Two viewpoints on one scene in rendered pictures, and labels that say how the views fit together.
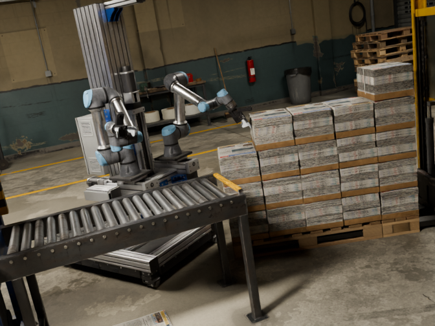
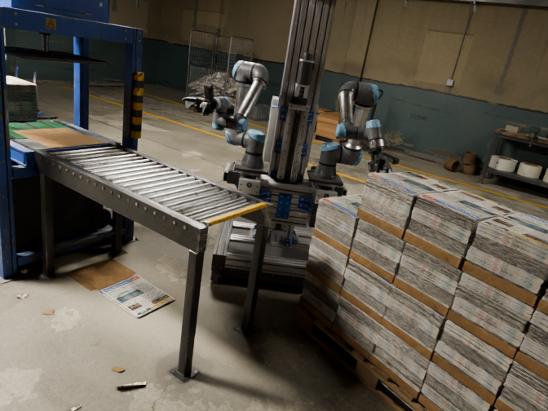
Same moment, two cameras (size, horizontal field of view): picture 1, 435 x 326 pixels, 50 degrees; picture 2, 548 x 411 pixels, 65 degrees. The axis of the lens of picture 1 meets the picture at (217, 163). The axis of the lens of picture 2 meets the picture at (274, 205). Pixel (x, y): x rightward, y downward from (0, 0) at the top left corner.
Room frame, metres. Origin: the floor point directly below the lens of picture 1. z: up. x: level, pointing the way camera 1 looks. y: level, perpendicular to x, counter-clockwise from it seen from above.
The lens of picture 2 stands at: (1.67, -1.58, 1.56)
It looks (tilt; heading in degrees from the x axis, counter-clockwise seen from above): 20 degrees down; 50
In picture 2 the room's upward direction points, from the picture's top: 9 degrees clockwise
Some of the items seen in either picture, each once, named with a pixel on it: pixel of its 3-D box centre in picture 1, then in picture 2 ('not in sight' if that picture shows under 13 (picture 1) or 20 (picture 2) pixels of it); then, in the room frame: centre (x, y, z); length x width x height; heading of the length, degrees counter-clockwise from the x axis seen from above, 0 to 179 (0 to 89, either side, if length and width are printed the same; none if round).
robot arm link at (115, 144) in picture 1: (118, 141); (221, 121); (3.03, 0.62, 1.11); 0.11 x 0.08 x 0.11; 118
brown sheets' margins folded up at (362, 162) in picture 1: (298, 193); (404, 311); (3.51, -0.60, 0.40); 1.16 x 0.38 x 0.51; 90
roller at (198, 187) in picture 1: (205, 192); (216, 209); (2.74, 0.10, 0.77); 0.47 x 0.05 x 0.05; 18
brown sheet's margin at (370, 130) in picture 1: (347, 128); (519, 273); (3.51, -1.03, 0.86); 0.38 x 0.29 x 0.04; 0
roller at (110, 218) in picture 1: (109, 217); (139, 176); (2.56, 0.66, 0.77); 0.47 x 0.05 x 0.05; 18
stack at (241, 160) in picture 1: (298, 191); (405, 308); (3.51, -0.60, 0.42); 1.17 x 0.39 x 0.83; 90
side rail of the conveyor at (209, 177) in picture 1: (116, 207); (180, 179); (2.82, 0.67, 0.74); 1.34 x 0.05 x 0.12; 108
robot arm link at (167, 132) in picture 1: (169, 134); (330, 152); (3.72, 0.34, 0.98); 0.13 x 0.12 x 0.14; 142
